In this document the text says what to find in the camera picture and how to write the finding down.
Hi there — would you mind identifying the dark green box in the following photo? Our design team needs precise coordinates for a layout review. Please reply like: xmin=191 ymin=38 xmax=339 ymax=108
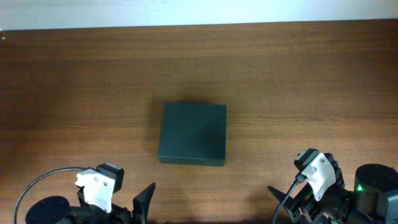
xmin=158 ymin=102 xmax=227 ymax=167

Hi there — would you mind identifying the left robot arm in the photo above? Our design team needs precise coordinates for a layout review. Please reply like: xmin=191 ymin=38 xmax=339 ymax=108
xmin=25 ymin=183 xmax=155 ymax=224

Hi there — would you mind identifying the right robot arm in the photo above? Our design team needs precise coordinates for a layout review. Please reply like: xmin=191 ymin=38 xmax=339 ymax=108
xmin=268 ymin=148 xmax=397 ymax=224

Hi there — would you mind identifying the right black cable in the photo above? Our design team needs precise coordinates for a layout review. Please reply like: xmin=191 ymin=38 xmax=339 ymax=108
xmin=271 ymin=172 xmax=308 ymax=224

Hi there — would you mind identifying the black cable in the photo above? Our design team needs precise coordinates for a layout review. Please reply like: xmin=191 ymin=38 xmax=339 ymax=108
xmin=271 ymin=172 xmax=308 ymax=224
xmin=12 ymin=167 xmax=88 ymax=224

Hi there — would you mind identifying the left black cable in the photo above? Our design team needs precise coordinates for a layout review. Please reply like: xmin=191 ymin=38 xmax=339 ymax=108
xmin=12 ymin=167 xmax=88 ymax=224

